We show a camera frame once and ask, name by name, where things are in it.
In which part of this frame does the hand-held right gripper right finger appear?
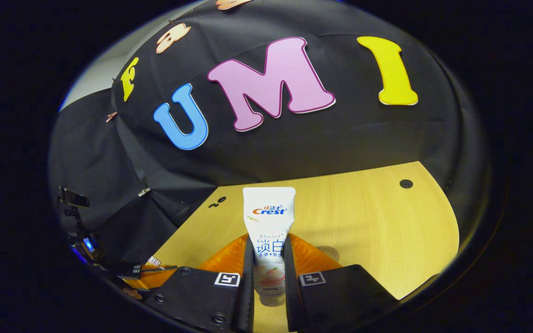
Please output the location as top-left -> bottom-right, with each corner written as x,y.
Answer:
283,234 -> 400,333

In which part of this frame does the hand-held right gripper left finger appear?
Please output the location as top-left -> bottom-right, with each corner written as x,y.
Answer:
144,234 -> 255,333

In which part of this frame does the round wooden coaster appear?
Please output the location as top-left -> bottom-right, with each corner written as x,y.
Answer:
316,246 -> 341,264

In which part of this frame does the white toothpaste tube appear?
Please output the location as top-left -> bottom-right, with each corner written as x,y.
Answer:
242,187 -> 296,307

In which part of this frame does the wooden desktop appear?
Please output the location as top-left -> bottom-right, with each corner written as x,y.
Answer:
153,161 -> 460,333

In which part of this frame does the black backdrop cloth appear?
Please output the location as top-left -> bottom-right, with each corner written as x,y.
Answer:
48,0 -> 491,296

